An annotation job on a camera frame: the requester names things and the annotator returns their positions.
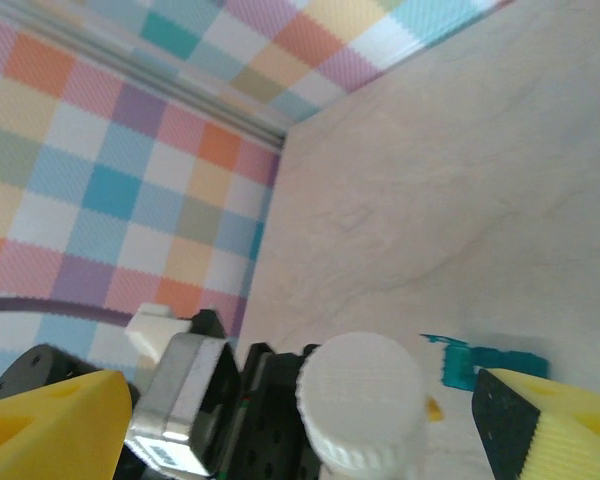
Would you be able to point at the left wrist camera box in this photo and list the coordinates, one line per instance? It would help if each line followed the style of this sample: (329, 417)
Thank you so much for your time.
(180, 390)

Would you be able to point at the white ribbed bottle cap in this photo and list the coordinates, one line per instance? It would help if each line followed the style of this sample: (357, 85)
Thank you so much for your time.
(362, 390)

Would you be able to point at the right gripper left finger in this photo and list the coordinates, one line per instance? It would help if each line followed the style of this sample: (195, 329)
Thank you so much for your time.
(45, 435)

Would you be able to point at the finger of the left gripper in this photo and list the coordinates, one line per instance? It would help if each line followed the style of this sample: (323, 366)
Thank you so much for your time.
(433, 409)

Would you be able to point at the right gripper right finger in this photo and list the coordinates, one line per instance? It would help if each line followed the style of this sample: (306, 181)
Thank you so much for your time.
(555, 430)

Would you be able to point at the aluminium corner post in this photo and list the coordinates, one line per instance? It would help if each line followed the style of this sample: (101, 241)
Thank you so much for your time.
(180, 87)

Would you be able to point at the teal weekly pill organizer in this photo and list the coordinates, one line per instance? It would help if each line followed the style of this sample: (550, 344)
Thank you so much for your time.
(460, 365)

